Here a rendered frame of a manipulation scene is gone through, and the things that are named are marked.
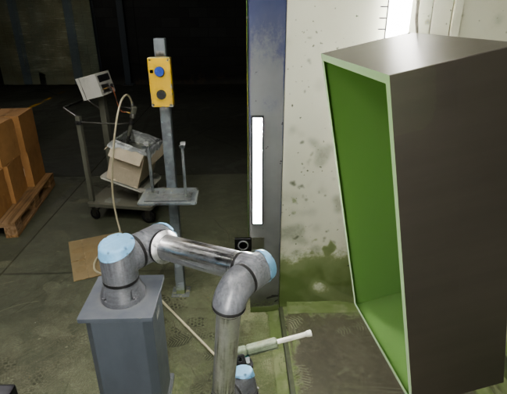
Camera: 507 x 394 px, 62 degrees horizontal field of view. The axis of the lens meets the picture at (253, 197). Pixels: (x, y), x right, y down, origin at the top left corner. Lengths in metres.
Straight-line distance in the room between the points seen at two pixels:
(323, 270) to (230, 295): 1.34
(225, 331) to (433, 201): 0.79
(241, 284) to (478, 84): 0.89
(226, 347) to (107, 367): 0.67
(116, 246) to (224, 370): 0.64
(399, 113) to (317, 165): 1.25
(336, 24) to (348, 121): 0.63
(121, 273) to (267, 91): 1.13
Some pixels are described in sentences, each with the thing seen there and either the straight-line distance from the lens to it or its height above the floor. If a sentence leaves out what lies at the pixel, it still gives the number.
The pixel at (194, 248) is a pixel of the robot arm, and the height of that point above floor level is 0.93.
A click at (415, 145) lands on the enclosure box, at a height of 1.45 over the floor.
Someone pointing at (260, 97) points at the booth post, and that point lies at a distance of 2.24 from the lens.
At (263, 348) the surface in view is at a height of 0.27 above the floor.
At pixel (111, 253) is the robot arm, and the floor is 0.90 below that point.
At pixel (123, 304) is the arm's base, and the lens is 1.90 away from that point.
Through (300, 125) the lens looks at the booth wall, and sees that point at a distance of 2.29.
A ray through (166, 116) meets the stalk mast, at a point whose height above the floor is 1.22.
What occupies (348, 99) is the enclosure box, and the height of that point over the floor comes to 1.46.
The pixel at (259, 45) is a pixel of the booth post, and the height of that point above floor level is 1.62.
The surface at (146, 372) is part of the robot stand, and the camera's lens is 2.07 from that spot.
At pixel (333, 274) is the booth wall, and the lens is 2.72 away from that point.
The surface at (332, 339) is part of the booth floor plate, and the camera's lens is 2.62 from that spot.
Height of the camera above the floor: 1.79
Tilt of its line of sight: 24 degrees down
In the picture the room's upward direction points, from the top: straight up
